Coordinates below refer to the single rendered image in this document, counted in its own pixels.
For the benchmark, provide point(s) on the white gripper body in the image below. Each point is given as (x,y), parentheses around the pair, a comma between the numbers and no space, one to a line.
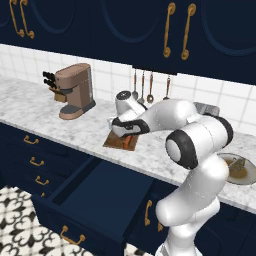
(111,124)

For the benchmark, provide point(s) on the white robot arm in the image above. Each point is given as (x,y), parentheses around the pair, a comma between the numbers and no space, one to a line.
(196,186)

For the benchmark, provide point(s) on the brown wooden cutting board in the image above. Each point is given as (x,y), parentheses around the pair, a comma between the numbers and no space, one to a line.
(114,142)

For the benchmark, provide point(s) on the navy drawer front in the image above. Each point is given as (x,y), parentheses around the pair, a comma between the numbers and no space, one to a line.
(50,140)
(23,180)
(53,160)

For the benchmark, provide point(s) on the brown knife block black knives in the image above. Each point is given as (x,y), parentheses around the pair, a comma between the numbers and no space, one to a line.
(56,90)

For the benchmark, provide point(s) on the open navy drawer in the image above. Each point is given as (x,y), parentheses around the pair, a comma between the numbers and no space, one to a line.
(100,196)

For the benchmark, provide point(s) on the brown grey meat piece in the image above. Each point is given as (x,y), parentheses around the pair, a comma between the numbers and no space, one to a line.
(238,165)

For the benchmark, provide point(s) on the white round plate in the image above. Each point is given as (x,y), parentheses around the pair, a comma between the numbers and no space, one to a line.
(248,176)

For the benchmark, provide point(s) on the orange red item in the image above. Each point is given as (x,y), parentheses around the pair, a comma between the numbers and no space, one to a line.
(127,142)

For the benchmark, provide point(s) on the brown coffee machine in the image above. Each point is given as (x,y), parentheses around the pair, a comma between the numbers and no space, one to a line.
(76,90)

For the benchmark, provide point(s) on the navy upper cupboard door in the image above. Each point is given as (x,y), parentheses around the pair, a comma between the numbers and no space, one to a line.
(133,33)
(226,40)
(56,33)
(5,20)

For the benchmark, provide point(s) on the navy cupboard door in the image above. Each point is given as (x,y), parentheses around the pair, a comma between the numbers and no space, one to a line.
(133,33)
(56,33)
(140,230)
(226,40)
(233,230)
(5,20)

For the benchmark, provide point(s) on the grey metal toaster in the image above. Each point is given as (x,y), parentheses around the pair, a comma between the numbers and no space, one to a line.
(208,108)

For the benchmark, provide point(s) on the navy lower cupboard door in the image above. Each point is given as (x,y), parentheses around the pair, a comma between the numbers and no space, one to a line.
(233,230)
(140,230)

